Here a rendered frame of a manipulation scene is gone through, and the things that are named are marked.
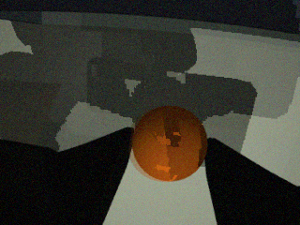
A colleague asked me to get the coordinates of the clear l-shaped low wall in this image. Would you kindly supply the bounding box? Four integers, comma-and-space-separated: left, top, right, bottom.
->
0, 10, 300, 48

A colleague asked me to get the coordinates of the brown ball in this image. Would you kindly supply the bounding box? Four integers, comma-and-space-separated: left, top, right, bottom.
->
162, 106, 208, 182

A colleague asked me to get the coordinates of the blue-grey l-shaped wall top rail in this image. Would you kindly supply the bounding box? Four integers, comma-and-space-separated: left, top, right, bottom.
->
0, 0, 300, 35

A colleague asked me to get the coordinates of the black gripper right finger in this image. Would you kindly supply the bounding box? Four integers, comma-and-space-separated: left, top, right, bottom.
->
204, 138, 300, 225

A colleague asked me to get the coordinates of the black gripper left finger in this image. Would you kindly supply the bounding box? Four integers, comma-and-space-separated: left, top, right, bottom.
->
0, 127, 131, 225

